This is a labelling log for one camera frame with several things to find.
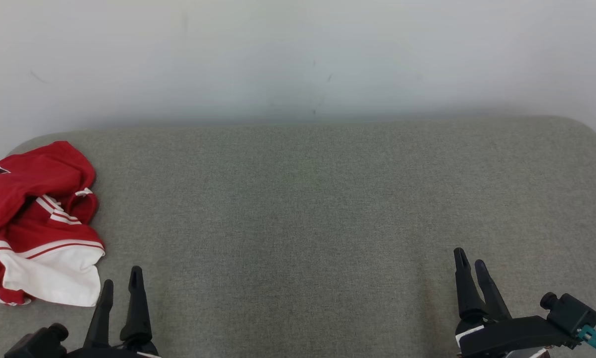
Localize red shorts white side stripes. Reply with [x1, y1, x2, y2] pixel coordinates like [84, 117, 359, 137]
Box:
[0, 238, 106, 307]

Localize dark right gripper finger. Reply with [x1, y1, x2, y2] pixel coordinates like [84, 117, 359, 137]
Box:
[474, 259, 512, 322]
[453, 247, 489, 322]

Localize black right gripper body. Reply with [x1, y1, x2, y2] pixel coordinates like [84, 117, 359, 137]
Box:
[455, 315, 576, 358]

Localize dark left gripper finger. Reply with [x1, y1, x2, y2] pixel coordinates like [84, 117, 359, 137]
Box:
[120, 266, 153, 344]
[83, 279, 114, 348]

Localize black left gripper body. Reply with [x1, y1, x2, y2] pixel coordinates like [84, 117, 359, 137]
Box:
[64, 341, 161, 358]

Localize red basketball jersey white trim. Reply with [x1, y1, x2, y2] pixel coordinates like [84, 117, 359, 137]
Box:
[0, 141, 99, 245]

